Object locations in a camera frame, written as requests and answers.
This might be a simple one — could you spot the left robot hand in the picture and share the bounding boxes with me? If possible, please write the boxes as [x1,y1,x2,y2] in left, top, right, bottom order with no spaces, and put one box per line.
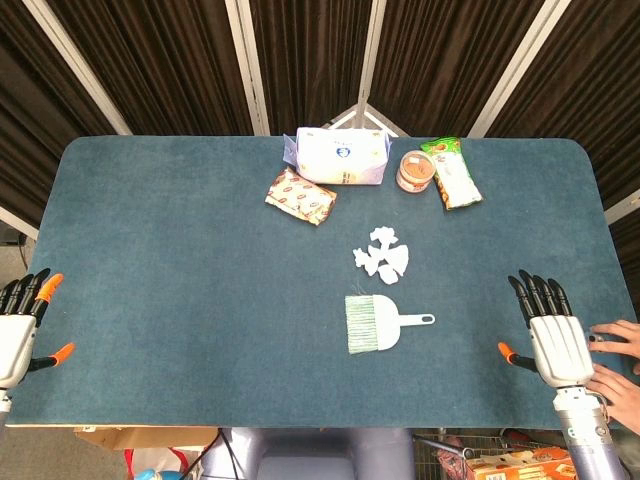
[0,268,76,391]

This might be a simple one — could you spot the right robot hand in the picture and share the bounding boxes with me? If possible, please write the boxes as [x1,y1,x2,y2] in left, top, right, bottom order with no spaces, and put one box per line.
[498,269,597,391]

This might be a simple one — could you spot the bare person hand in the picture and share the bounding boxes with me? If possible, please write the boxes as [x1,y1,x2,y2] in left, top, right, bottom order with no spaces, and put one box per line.
[587,319,640,362]
[584,363,640,436]

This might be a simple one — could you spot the green hand brush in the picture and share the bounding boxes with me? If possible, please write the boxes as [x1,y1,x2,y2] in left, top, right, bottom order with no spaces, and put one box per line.
[344,293,436,357]

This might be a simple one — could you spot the orange printed carton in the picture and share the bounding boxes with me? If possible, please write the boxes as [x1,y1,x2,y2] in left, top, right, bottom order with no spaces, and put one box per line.
[464,446,576,480]

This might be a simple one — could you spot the brown cardboard box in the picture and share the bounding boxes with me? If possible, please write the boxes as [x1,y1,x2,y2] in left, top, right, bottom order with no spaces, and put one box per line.
[74,426,219,452]

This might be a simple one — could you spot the blue felt table cover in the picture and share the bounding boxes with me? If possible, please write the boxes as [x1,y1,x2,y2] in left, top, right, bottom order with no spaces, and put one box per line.
[9,135,639,430]

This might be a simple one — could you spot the green white snack bag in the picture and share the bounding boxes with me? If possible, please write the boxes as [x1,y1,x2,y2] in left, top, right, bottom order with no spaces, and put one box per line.
[419,136,484,212]

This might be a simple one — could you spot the round clear snack jar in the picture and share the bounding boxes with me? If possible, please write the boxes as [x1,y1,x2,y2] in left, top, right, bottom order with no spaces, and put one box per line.
[395,149,435,193]

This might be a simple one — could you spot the grey blue robot torso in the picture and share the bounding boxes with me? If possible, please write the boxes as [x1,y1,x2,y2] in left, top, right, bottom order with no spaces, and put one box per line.
[202,427,416,480]

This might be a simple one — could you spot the white purple tissue pack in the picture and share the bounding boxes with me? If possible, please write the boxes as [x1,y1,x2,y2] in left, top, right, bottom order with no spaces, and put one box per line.
[282,126,391,187]

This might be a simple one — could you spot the red cream snack packet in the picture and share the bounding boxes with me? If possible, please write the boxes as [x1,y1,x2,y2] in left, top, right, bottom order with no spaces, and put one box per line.
[264,167,338,227]

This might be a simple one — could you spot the dark brown curtain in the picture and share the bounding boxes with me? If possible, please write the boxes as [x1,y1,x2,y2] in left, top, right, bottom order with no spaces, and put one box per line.
[0,0,640,236]

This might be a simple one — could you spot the white partition frame post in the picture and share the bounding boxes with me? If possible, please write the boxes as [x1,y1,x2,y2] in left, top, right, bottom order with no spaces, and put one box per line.
[467,0,572,139]
[0,206,40,241]
[223,0,272,137]
[355,0,389,109]
[603,188,640,226]
[22,0,133,136]

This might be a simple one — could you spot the metal wire cart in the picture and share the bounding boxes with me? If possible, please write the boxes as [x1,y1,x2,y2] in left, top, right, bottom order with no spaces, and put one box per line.
[413,430,574,480]

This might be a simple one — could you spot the white bag red handles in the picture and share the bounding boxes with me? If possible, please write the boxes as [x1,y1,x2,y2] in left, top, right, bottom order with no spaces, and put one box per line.
[123,446,204,480]

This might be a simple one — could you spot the black torso cable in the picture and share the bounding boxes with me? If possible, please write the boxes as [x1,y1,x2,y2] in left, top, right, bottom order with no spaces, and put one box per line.
[217,428,247,474]

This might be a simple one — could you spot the white triangular frame base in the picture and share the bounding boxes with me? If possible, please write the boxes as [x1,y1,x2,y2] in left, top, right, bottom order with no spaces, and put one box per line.
[325,102,410,138]

